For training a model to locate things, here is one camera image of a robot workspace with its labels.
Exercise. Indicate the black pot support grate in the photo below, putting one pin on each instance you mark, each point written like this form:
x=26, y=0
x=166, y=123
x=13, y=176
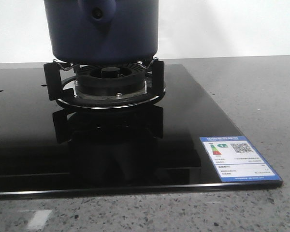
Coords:
x=60, y=81

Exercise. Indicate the dark blue cooking pot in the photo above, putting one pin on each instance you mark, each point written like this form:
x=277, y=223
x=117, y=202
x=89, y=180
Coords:
x=103, y=31

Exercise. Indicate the black gas burner head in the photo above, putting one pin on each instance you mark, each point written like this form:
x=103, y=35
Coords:
x=110, y=80

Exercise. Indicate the blue energy label sticker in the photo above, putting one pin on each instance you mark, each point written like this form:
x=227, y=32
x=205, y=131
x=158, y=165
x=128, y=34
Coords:
x=237, y=160

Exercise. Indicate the black glass stove top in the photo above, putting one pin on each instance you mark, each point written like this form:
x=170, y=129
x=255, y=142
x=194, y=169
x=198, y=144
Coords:
x=49, y=151

